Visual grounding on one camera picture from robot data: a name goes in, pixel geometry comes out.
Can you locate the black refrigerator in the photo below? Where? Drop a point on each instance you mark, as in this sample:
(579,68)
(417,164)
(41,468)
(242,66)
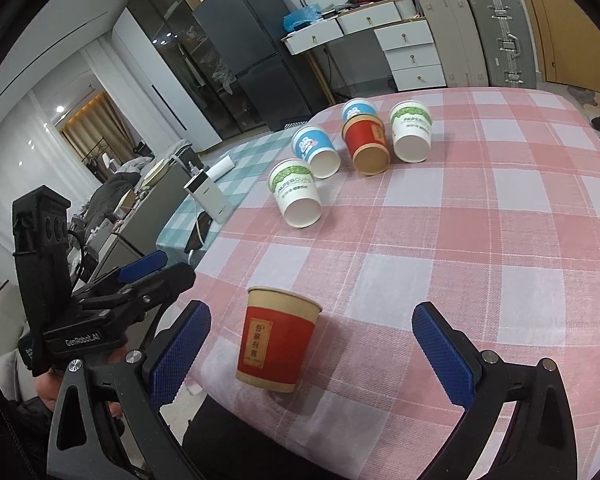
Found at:
(248,34)

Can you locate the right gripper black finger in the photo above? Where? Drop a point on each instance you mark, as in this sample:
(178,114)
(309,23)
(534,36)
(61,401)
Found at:
(156,289)

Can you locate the blue paper cup left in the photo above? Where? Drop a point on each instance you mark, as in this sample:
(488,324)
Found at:
(313,145)

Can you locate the blue plastic bag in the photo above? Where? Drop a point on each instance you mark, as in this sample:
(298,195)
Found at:
(302,18)

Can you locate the white power bank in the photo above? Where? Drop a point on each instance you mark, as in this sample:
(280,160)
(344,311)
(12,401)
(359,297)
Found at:
(209,196)

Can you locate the silver suitcase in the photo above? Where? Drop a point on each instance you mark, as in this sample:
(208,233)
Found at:
(506,41)

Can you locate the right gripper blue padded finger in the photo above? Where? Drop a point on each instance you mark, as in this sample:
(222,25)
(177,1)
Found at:
(84,443)
(539,442)

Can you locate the pink checked tablecloth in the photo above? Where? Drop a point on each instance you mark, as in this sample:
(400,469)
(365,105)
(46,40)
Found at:
(499,228)

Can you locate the red paper cup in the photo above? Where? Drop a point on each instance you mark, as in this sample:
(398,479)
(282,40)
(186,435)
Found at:
(277,332)
(365,139)

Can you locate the green white cup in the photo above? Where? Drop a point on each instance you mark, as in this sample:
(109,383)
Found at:
(411,131)
(292,184)

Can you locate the dark glass cabinet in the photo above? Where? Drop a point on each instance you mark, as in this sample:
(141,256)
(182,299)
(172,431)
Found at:
(198,67)

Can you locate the beige suitcase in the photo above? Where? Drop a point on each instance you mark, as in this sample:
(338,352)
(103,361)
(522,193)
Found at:
(456,37)

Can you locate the blue paper cup rear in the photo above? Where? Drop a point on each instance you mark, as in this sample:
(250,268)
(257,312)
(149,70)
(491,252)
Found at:
(357,106)

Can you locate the green white cup left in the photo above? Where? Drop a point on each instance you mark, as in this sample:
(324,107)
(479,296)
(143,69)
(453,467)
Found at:
(292,184)

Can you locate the wooden door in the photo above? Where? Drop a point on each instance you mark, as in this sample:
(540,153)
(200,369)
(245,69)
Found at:
(568,43)

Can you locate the white desk with drawers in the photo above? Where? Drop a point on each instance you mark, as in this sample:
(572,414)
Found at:
(379,45)

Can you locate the person's left hand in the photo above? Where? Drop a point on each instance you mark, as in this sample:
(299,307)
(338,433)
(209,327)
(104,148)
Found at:
(47,385)

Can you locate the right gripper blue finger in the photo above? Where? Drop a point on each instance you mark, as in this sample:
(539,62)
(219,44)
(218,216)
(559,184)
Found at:
(142,267)

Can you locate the grey sofa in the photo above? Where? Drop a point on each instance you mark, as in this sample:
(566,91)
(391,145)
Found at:
(122,221)

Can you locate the teal checked cloth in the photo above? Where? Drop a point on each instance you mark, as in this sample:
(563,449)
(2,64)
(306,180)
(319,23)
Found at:
(252,160)

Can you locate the blue paper cup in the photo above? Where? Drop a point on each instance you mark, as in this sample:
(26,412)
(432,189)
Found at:
(313,145)
(357,106)

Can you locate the green white cup right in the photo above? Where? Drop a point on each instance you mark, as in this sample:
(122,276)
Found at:
(411,131)

